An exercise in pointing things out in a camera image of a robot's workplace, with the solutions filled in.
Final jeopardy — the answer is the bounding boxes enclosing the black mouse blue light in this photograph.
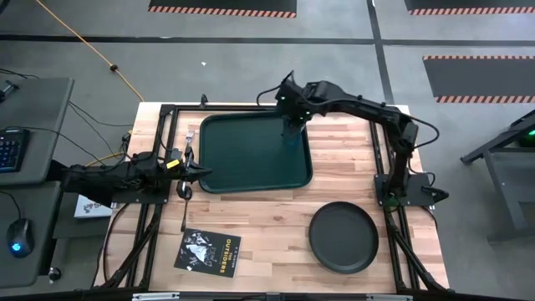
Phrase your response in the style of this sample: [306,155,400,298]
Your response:
[6,217,35,258]

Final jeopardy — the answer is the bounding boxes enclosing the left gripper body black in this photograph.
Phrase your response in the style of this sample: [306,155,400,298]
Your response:
[175,160,199,184]

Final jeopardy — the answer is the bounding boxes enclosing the black keyboard blue backlight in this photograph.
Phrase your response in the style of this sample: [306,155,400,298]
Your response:
[0,127,31,175]

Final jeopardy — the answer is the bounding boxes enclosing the orange floor cable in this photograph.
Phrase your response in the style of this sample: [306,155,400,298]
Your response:
[34,0,145,103]

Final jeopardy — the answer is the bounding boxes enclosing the black metal stand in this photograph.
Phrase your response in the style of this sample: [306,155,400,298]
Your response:
[459,109,535,244]

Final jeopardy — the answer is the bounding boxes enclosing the blue translucent faceted cup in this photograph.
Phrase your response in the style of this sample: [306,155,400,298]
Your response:
[283,119,305,146]

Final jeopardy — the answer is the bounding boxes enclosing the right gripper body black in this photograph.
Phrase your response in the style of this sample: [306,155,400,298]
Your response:
[274,78,313,125]

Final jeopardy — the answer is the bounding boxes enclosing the yellow cable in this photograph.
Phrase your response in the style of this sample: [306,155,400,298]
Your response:
[85,150,127,167]

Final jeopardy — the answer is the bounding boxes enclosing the silver frame bracket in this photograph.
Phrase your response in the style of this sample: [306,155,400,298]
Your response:
[131,292,181,301]
[366,293,414,301]

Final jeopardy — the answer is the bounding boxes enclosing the dark green plastic tray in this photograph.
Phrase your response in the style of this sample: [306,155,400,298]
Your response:
[198,111,314,194]

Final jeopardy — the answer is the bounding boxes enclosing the silver fork black handle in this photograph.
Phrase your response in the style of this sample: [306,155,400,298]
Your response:
[183,130,197,168]

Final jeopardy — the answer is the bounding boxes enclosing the white printed box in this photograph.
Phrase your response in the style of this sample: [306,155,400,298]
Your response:
[74,193,115,220]

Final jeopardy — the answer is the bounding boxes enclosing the grey side desk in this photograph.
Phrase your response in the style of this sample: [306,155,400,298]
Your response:
[0,76,76,289]

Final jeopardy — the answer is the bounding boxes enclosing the black mat hazard stripes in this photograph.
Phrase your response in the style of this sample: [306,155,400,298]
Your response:
[147,0,298,19]
[422,54,535,105]
[404,0,535,16]

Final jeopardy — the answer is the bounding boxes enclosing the dark grey round plate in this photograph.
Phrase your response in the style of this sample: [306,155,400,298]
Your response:
[308,201,380,275]

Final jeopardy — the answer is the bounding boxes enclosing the black aluminium table frame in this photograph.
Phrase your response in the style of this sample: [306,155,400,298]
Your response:
[92,102,451,296]

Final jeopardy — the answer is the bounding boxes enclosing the black spoon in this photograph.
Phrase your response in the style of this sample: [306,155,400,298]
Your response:
[176,180,194,233]

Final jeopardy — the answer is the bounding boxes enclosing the black paperback book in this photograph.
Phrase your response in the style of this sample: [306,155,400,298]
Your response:
[173,227,242,279]

